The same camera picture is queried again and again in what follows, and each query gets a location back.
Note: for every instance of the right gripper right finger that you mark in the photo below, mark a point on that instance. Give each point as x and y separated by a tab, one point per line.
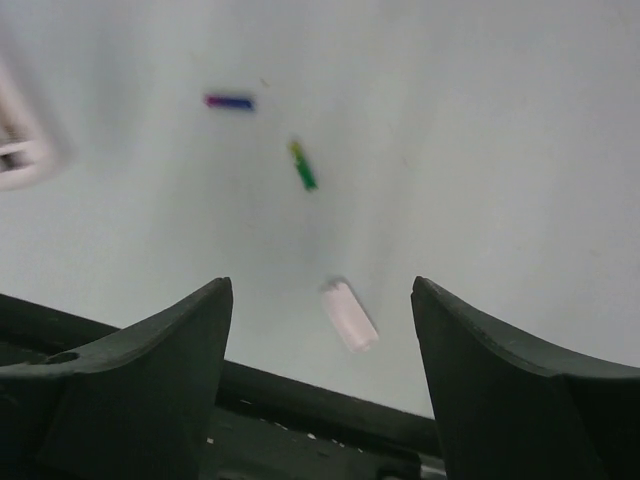
510	405

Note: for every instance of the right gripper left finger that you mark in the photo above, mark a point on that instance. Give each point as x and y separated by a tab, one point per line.
135	404

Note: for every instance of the white battery cover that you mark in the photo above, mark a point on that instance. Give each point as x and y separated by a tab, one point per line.
348	316

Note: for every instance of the white remote control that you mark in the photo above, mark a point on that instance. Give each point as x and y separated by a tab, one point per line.
34	147

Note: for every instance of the green battery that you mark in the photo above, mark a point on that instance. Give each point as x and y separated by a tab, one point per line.
302	165

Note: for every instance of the blue battery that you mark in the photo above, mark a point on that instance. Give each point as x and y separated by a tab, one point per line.
231	102

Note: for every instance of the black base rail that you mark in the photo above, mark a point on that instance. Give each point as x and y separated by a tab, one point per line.
262	426

